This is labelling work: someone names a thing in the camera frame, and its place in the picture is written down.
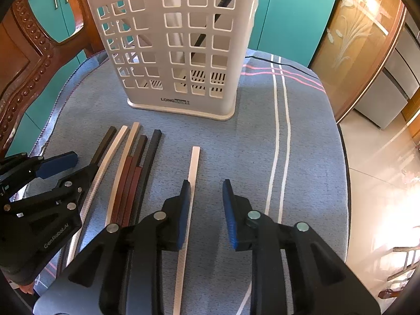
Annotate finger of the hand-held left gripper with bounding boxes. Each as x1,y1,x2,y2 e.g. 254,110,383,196
0,151,78,187
3,165,99,218

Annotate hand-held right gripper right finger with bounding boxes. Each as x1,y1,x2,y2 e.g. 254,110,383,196
222,179,381,315

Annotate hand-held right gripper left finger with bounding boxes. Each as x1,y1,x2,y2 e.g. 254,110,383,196
59,180,191,315

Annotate white chopstick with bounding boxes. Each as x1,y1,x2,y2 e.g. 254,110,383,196
66,125,129,266
172,146,201,314

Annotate red-brown chopstick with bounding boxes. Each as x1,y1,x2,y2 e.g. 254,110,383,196
118,166,141,228
111,156,134,227

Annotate dark brown chopstick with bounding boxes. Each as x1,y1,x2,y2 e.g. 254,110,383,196
130,134,148,169
89,126,118,166

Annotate beige chopstick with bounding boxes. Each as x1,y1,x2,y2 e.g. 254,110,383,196
104,122,141,227

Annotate white plastic utensil basket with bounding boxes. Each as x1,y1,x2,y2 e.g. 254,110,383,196
82,0,265,120

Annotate black chopstick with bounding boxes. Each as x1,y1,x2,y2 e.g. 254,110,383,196
131,129,164,227
192,0,235,61

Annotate blue striped cloth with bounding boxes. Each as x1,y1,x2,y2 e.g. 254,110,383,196
28,49,350,315

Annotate carved wooden chair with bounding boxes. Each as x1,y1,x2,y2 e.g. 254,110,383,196
0,0,106,158

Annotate wooden furniture legs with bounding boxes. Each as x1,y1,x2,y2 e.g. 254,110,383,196
377,245,420,299

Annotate grey refrigerator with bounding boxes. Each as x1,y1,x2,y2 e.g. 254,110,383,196
354,23,420,130

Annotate teal cabinet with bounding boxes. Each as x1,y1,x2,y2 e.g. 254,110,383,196
7,0,338,158

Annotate wooden door with etched glass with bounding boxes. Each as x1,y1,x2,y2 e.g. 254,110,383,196
310,0,409,122

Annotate black cable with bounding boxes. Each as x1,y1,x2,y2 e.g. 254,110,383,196
244,55,317,77

